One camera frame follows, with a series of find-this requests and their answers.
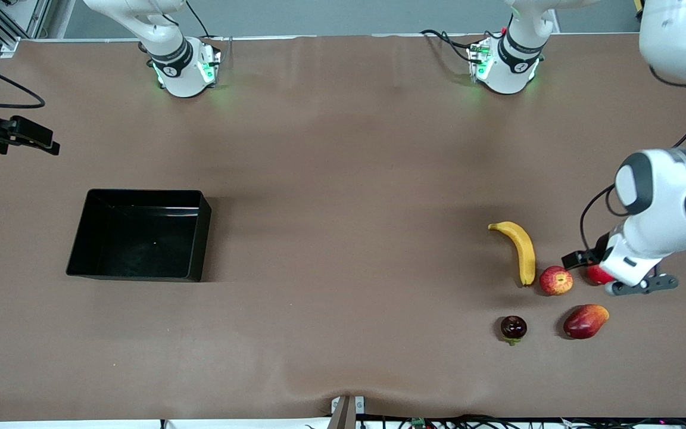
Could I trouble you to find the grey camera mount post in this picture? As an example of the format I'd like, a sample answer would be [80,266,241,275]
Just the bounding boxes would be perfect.
[330,394,366,429]

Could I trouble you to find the dark purple mangosteen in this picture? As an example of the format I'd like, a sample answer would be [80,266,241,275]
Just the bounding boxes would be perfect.
[500,315,528,346]

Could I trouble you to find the red yellow mango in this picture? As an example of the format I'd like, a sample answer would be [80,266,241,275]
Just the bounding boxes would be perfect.
[563,304,610,340]

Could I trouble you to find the black right base cable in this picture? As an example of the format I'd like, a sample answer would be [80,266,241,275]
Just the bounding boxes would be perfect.
[185,0,213,39]

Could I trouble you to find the aluminium extrusion frame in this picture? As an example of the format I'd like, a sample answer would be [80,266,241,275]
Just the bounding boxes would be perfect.
[0,0,53,55]

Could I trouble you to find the black plastic box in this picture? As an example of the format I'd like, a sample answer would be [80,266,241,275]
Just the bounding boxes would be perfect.
[66,189,213,283]

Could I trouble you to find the black left base cables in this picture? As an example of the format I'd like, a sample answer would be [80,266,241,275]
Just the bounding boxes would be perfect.
[419,28,476,65]

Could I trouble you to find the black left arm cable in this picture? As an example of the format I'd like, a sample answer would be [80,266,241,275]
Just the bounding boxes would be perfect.
[579,61,686,254]

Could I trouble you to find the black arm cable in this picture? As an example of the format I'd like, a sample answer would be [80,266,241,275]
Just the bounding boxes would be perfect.
[0,55,45,110]
[579,61,686,254]

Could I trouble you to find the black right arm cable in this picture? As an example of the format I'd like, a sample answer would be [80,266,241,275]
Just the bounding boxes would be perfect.
[0,55,45,110]

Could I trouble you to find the table cover mat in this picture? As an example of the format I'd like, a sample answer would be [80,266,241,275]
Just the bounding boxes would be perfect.
[0,35,686,421]

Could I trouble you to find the yellow banana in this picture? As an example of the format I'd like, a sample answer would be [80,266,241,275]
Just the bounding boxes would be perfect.
[488,221,537,288]

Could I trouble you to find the red yellow apple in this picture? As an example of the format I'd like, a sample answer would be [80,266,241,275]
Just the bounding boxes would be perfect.
[539,266,574,297]

